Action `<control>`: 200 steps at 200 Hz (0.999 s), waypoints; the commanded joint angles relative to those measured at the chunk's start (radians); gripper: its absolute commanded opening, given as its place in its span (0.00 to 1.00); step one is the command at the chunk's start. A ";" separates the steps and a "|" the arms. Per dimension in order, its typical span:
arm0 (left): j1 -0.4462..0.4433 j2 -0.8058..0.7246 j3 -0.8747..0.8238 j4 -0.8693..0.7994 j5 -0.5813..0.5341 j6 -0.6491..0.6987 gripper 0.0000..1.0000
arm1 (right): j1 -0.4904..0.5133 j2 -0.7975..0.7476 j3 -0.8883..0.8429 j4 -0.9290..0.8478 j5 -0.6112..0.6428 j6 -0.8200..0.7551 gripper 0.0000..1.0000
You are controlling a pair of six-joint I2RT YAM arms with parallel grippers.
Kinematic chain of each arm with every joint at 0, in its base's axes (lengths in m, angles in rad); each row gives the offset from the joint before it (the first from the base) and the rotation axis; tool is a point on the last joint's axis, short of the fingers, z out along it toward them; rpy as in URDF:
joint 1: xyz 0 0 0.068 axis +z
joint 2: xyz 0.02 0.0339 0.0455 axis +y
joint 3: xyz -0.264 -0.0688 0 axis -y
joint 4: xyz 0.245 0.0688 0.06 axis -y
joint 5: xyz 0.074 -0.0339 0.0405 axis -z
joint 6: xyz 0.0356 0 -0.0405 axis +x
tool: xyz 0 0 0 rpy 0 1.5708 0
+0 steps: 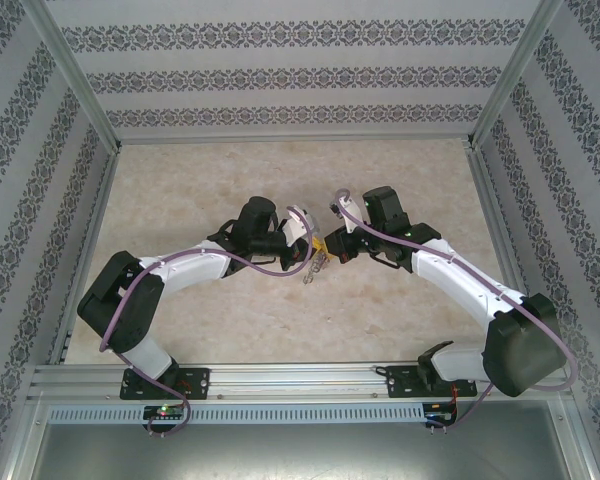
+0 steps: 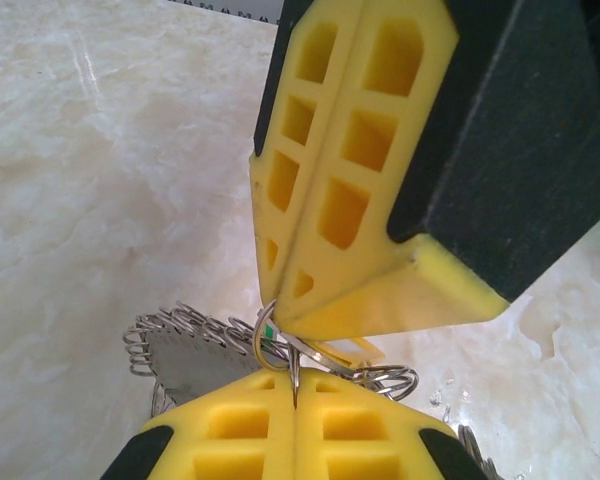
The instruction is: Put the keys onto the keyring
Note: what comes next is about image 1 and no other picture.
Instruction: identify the metal keyring with keys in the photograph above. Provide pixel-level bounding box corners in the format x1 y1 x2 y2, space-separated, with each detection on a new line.
302 251 330 286

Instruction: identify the aluminium back beam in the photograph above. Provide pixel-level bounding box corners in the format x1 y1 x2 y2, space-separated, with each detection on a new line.
117 133 474 146

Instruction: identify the circuit board with green light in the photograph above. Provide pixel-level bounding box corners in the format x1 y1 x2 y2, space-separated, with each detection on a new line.
143 405 187 422

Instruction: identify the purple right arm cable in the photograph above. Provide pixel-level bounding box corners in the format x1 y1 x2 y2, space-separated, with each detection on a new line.
332 187 580 436

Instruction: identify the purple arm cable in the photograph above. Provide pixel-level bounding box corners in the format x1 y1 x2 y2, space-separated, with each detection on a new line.
332 187 580 436
99 204 315 440

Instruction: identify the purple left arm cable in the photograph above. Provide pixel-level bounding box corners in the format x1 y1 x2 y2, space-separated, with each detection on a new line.
99 204 315 440

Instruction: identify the aluminium side rail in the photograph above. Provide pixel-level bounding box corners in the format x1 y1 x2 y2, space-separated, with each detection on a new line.
47 147 124 366
467 144 544 301

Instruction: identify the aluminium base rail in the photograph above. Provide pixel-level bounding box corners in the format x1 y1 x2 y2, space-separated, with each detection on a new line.
29 363 571 401

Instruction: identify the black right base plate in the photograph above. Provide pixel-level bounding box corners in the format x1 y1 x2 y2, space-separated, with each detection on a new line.
385 364 481 400

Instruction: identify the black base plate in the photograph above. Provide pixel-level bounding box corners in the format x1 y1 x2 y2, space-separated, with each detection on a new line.
119 367 212 401
385 364 481 400

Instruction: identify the slotted grey cable duct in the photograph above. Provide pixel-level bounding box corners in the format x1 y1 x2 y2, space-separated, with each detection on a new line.
47 403 427 424

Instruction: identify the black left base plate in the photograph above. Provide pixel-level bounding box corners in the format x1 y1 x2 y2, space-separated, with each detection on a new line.
119 367 212 401

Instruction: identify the aluminium corner post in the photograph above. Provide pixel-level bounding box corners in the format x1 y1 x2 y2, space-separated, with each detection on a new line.
467 0 564 149
22 0 124 151

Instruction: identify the small circuit board with wires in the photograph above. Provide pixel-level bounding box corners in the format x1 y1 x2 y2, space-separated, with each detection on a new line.
425 407 457 427

